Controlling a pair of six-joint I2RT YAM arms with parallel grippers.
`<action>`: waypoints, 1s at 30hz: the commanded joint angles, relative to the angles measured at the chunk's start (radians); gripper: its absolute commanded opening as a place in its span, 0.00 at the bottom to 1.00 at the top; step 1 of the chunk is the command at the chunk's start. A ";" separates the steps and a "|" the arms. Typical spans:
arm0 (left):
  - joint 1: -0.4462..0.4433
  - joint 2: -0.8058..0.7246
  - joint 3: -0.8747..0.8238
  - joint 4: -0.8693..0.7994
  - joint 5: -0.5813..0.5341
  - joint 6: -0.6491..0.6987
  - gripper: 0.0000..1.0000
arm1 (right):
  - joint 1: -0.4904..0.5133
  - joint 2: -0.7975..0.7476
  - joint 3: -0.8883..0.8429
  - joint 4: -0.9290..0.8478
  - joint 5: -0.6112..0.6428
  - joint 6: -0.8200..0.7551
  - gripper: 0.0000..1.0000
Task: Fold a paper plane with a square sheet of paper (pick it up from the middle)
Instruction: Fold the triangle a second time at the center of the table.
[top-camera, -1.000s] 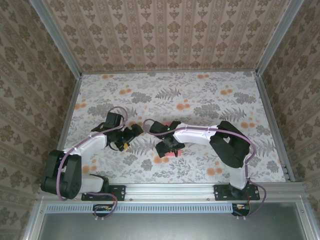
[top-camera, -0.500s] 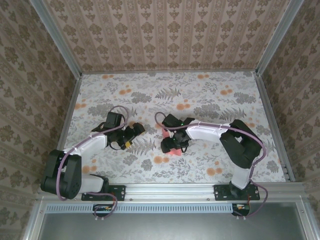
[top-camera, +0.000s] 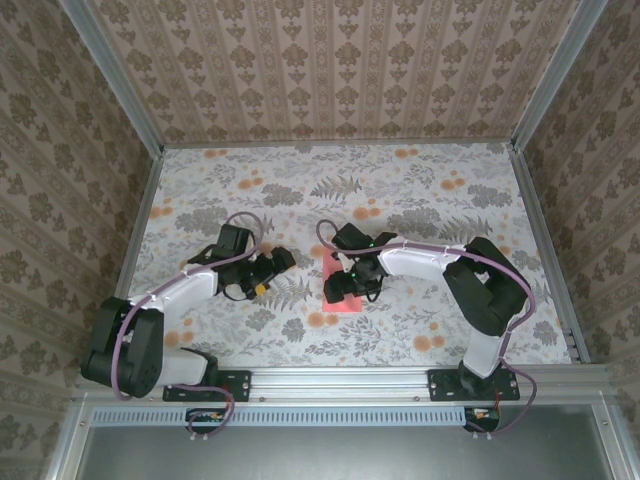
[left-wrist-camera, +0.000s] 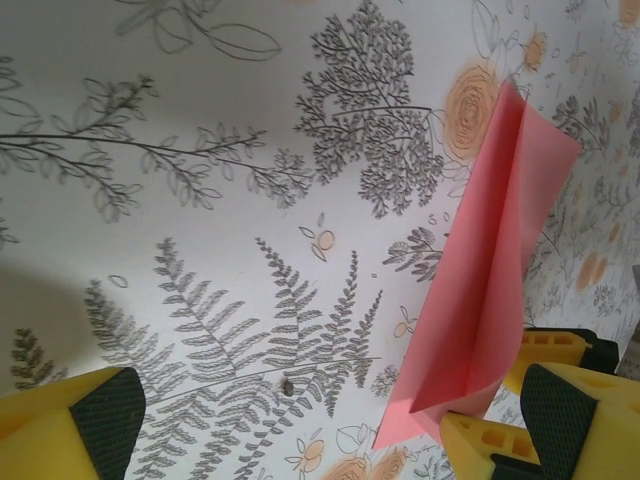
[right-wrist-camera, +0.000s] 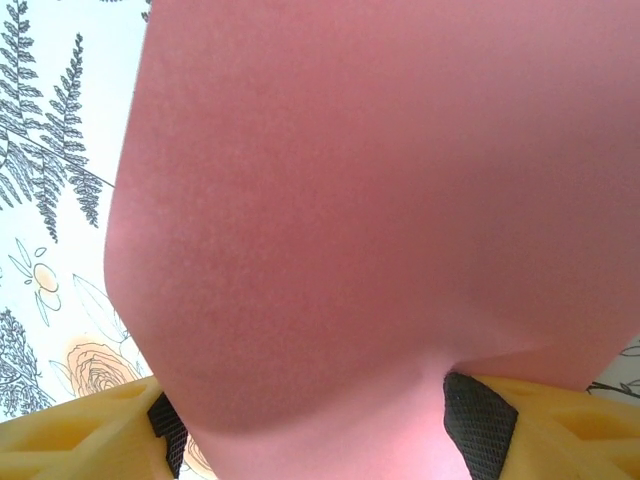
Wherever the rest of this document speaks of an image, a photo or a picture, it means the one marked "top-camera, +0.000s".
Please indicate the pink cloth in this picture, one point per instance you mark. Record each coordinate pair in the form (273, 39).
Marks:
(345, 307)

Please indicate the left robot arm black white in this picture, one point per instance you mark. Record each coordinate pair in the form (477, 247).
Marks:
(140, 350)

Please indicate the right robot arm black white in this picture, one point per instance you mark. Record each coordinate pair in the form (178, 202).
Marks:
(480, 295)

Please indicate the grey metal sheet panel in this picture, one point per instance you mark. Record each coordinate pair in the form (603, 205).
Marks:
(350, 455)

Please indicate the floral printed table mat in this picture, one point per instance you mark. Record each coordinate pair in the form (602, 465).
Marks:
(300, 175)

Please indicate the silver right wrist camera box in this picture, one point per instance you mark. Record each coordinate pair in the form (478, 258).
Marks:
(345, 261)

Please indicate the aluminium mounting rail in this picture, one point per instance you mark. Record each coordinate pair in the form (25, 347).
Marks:
(340, 385)

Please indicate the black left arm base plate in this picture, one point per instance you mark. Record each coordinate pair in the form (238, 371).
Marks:
(237, 385)

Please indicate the aluminium table side rail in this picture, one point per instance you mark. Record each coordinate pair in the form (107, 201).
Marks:
(131, 250)
(548, 250)

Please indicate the thin aluminium table rail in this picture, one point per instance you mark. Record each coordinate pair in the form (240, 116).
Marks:
(350, 143)

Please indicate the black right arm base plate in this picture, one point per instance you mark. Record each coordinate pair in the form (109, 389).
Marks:
(442, 387)

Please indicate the aluminium frame post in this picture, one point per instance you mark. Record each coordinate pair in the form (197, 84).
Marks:
(117, 75)
(555, 75)

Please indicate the aluminium cabinet frame bar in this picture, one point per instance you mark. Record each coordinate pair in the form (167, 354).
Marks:
(70, 440)
(607, 440)

